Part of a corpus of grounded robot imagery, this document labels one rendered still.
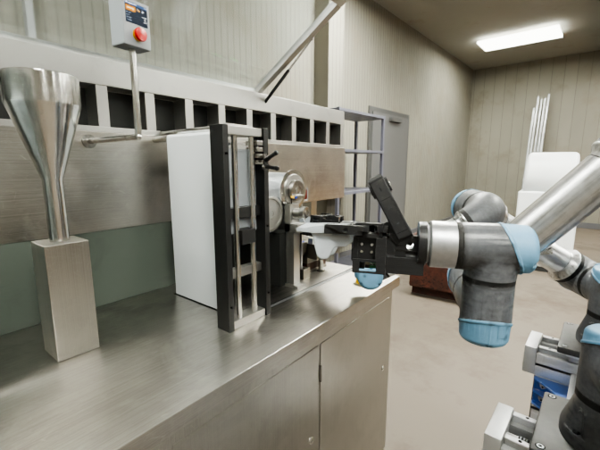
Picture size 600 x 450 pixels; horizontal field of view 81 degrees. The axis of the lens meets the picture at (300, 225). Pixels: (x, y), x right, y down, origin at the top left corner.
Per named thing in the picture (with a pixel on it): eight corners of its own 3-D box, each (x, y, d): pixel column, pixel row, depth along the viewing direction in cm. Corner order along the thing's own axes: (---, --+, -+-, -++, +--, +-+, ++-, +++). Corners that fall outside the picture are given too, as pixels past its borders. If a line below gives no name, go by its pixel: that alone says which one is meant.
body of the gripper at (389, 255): (347, 272, 57) (426, 278, 54) (349, 219, 57) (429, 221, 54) (352, 265, 65) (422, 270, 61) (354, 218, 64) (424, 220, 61)
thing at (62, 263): (49, 371, 77) (12, 96, 67) (29, 351, 85) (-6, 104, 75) (115, 345, 87) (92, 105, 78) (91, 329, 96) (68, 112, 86)
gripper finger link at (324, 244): (293, 258, 58) (350, 262, 57) (295, 222, 58) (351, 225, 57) (295, 256, 61) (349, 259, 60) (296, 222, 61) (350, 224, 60)
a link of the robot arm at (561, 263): (604, 310, 109) (454, 217, 109) (571, 293, 124) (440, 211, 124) (630, 279, 107) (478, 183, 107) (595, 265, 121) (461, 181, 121)
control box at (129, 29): (129, 41, 78) (125, -8, 76) (111, 46, 81) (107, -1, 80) (156, 50, 84) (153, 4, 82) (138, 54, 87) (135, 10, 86)
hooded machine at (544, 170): (517, 254, 530) (528, 154, 505) (573, 262, 487) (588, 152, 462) (505, 267, 469) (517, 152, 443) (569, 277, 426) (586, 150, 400)
